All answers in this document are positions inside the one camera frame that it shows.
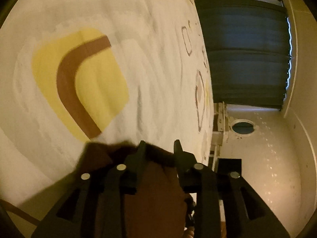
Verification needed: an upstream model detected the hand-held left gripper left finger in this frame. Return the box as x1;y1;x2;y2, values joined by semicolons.
31;140;149;238

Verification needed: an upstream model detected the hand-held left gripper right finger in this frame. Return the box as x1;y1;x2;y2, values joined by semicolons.
173;139;291;238

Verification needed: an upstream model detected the brown argyle sweater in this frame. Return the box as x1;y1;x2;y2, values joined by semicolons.
82;141;196;238

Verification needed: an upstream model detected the black monitor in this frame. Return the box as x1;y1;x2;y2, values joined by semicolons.
212;158;242;179

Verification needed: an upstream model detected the white vanity table with mirror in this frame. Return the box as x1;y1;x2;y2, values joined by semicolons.
209;101;259;165

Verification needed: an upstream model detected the white patterned bed sheet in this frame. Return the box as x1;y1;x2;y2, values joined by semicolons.
0;0;215;228

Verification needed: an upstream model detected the dark green curtain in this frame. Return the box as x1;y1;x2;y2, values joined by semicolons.
194;0;291;111

